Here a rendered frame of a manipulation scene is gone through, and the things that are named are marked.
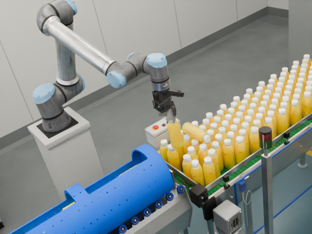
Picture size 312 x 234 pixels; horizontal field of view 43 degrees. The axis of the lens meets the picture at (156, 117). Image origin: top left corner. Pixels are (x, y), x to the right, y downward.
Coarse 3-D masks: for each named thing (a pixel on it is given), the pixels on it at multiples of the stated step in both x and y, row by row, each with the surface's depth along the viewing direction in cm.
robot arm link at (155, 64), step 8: (152, 56) 187; (160, 56) 186; (144, 64) 189; (152, 64) 184; (160, 64) 184; (152, 72) 187; (160, 72) 186; (168, 72) 190; (152, 80) 190; (160, 80) 188
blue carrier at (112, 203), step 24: (144, 144) 206; (120, 168) 212; (144, 168) 192; (168, 168) 196; (72, 192) 183; (96, 192) 182; (120, 192) 184; (144, 192) 190; (168, 192) 203; (48, 216) 195; (72, 216) 175; (96, 216) 178; (120, 216) 185
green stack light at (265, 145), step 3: (261, 141) 193; (267, 141) 192; (270, 141) 193; (261, 144) 194; (264, 144) 193; (267, 144) 193; (270, 144) 194; (261, 147) 195; (264, 147) 194; (267, 147) 194; (270, 147) 195
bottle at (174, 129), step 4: (168, 124) 208; (172, 124) 206; (176, 124) 206; (168, 128) 208; (172, 128) 206; (176, 128) 207; (180, 128) 210; (172, 132) 208; (176, 132) 208; (180, 132) 210; (172, 136) 209; (176, 136) 209; (180, 136) 210; (172, 140) 211; (176, 140) 210; (180, 140) 211; (172, 144) 213; (176, 144) 212; (180, 144) 212; (176, 148) 213
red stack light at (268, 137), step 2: (260, 134) 191; (262, 134) 191; (268, 134) 190; (270, 134) 190; (260, 136) 192; (262, 136) 191; (264, 136) 191; (266, 136) 190; (268, 136) 191; (270, 136) 191; (260, 138) 193; (262, 138) 192; (264, 138) 191; (266, 138) 191; (268, 138) 191; (270, 138) 192; (262, 140) 192; (264, 140) 192; (266, 140) 192; (268, 140) 192
